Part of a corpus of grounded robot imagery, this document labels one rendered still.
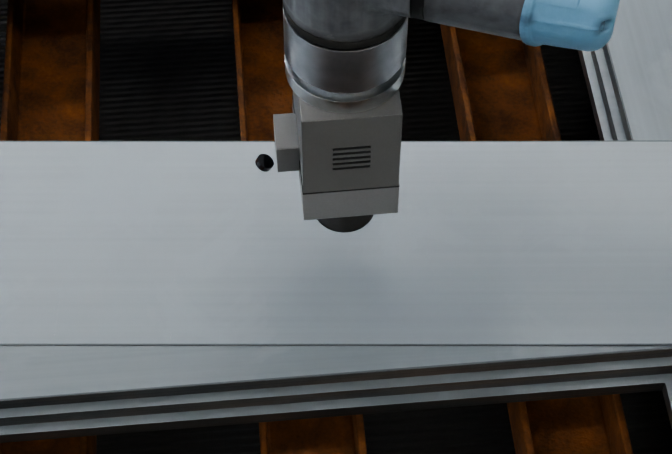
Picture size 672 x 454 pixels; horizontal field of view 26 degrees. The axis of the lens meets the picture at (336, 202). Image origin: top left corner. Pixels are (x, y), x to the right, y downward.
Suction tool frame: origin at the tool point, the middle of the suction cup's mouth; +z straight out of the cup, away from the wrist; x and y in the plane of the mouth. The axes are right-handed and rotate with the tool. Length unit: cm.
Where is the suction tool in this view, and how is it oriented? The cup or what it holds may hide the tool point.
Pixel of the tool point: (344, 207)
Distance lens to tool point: 103.0
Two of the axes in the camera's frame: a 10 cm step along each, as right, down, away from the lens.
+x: 10.0, -0.8, 0.6
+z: 0.0, 5.9, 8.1
